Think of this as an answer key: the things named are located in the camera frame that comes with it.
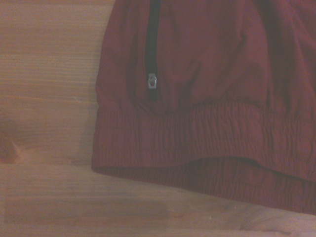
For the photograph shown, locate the rust red shorts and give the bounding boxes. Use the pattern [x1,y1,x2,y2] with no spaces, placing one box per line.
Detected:
[90,0,316,215]

